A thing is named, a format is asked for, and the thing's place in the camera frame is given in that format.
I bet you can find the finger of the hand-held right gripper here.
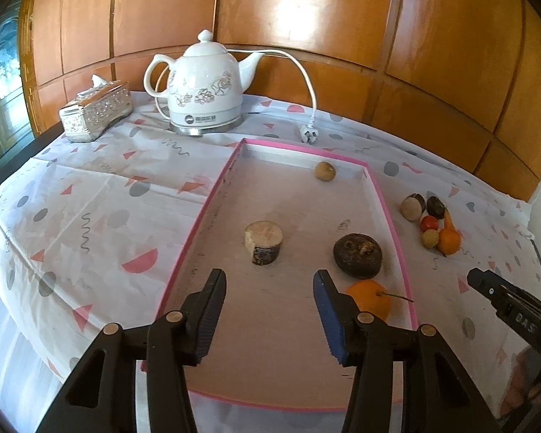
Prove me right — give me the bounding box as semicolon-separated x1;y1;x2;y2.
468;267;512;321

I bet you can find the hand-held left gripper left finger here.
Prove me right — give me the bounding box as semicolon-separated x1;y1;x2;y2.
36;268;228;433

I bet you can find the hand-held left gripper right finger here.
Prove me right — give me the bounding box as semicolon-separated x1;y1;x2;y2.
313;270;501;433

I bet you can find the orange tangerine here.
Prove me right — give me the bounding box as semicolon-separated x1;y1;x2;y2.
436;228;461;257
345;280;414;321

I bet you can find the pink shallow tray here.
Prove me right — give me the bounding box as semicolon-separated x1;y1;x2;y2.
140;137;420;413

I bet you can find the dark brown water chestnut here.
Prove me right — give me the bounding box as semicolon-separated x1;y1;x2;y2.
333;233;383;279
426;196;447;220

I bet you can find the cut sugarcane piece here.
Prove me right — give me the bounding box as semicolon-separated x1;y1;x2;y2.
244;220;284;266
400;192;428;222

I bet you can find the silver kettle base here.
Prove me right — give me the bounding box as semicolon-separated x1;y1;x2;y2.
169;115;245;137

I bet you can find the silver embossed tissue box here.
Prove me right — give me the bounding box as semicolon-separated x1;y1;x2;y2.
58;79;133;145

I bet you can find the white floral ceramic kettle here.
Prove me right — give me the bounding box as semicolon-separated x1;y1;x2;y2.
143;29;266;128

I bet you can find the dark wooden table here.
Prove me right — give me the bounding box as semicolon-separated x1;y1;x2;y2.
0;133;66;199

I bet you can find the wooden glass door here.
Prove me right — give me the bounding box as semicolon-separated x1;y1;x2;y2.
0;0;37;167

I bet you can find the wooden wardrobe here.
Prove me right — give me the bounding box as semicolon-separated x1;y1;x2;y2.
18;0;541;204

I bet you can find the white power cord with plug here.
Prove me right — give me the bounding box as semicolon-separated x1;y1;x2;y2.
154;47;322;145

